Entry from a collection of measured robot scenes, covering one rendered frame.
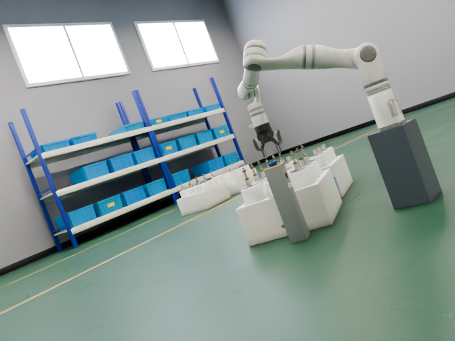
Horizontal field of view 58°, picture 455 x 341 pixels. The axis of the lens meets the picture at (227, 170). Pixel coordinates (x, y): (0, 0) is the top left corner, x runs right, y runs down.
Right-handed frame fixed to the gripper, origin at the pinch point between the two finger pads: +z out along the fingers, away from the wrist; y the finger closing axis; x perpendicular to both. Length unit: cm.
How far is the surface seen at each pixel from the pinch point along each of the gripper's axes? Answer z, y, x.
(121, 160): -57, -109, 444
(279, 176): 8.9, -8.5, -32.7
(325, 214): 30.7, 5.6, -26.0
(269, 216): 25.2, -14.4, -14.1
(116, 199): -5, -134, 425
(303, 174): 12.5, 4.4, -20.9
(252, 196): 14.8, -17.3, -8.7
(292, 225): 28.7, -10.5, -31.5
